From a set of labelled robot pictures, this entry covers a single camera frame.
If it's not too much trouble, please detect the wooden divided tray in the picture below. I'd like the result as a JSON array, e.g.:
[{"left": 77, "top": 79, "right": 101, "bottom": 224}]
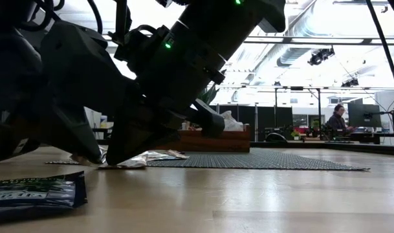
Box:
[{"left": 157, "top": 124, "right": 251, "bottom": 153}]

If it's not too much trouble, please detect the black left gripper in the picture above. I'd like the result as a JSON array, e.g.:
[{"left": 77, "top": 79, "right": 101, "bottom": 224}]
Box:
[{"left": 0, "top": 21, "right": 136, "bottom": 164}]

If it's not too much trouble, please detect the black ceiling spotlight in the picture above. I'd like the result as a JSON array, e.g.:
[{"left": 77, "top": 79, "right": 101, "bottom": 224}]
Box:
[
  {"left": 307, "top": 47, "right": 336, "bottom": 67},
  {"left": 341, "top": 77, "right": 360, "bottom": 88}
]

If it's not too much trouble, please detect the black partition wall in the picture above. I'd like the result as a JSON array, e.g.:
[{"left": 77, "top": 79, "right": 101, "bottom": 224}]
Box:
[{"left": 209, "top": 104, "right": 294, "bottom": 142}]

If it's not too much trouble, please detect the white orange tea packet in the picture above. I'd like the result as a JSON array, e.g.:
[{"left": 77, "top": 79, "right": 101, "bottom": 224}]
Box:
[{"left": 221, "top": 110, "right": 245, "bottom": 132}]

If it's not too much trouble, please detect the grey woven placemat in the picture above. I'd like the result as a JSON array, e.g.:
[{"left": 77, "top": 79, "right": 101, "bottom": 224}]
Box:
[{"left": 45, "top": 148, "right": 371, "bottom": 172}]

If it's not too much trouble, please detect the person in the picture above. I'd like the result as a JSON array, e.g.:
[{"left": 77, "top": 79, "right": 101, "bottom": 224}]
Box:
[{"left": 325, "top": 103, "right": 356, "bottom": 137}]

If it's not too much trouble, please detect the black frame handle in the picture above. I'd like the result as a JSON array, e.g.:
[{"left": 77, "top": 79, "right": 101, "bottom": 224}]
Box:
[{"left": 265, "top": 131, "right": 289, "bottom": 143}]

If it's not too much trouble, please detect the black computer monitor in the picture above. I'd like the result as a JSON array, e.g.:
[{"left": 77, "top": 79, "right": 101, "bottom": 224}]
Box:
[{"left": 347, "top": 102, "right": 382, "bottom": 129}]

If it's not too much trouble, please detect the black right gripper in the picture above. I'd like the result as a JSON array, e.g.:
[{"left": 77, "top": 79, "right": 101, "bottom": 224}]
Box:
[{"left": 107, "top": 40, "right": 226, "bottom": 166}]

